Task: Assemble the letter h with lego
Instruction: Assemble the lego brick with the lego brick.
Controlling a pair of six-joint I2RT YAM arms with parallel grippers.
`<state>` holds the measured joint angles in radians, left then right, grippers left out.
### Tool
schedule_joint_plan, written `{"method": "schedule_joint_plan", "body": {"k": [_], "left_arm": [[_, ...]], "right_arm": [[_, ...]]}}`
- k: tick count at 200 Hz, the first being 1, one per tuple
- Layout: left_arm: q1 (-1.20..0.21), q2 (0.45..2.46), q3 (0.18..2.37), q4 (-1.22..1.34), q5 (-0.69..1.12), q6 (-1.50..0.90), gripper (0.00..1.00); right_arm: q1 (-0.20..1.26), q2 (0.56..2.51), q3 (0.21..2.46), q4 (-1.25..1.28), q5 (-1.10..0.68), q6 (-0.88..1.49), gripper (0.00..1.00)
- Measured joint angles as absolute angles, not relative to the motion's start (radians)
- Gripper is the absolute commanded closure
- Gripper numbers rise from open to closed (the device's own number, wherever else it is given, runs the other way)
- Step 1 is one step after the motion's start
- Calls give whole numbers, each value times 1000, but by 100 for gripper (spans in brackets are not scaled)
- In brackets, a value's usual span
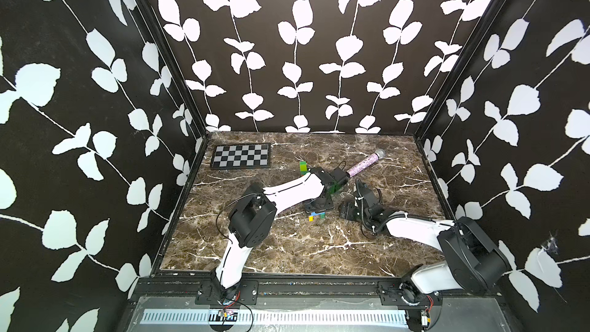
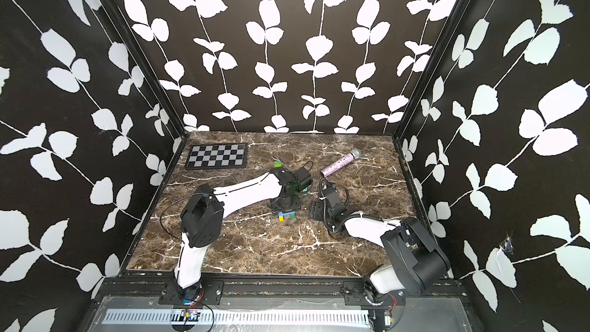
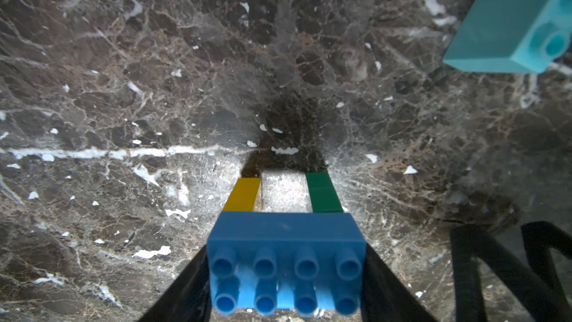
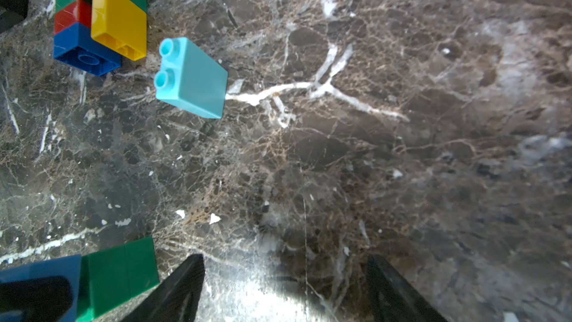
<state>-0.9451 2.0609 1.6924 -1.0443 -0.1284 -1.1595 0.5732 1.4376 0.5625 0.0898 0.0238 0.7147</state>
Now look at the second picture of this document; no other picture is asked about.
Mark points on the white perforated strip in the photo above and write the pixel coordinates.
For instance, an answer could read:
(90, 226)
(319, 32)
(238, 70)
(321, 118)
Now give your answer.
(172, 317)

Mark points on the black white checkerboard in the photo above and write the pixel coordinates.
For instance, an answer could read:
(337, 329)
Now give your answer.
(217, 156)

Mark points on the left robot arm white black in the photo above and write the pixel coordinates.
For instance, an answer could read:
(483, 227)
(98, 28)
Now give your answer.
(204, 214)

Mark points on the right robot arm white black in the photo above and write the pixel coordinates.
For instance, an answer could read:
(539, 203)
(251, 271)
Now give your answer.
(416, 260)

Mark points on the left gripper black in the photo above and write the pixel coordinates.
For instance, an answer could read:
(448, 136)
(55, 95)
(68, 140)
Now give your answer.
(277, 208)

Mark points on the purple glitter microphone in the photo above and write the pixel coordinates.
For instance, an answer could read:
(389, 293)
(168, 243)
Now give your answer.
(344, 161)

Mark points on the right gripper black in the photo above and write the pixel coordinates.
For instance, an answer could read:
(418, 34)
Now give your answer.
(316, 208)

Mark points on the light blue long lego brick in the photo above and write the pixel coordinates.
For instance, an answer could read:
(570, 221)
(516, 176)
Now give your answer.
(288, 214)

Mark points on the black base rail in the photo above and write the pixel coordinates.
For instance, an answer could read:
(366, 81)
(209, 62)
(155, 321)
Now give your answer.
(213, 289)

